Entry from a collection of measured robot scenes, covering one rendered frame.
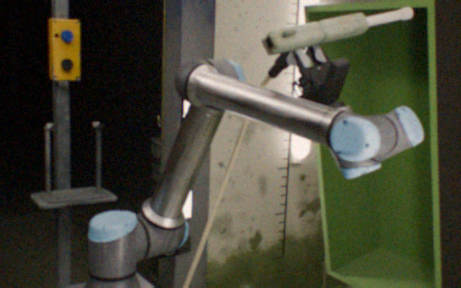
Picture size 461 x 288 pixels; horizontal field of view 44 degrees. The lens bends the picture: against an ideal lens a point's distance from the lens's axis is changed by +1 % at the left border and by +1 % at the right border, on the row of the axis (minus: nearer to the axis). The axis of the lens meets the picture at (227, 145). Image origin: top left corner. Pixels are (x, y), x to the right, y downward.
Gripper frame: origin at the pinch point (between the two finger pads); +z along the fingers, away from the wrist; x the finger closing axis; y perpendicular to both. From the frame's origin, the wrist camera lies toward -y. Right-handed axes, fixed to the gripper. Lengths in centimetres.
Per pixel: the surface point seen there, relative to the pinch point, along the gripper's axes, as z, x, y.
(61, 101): 49, -20, 134
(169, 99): 35, 26, 128
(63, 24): 75, -14, 112
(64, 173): 22, -27, 150
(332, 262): -65, 62, 115
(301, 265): -66, 83, 173
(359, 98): -4, 87, 79
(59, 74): 57, -20, 122
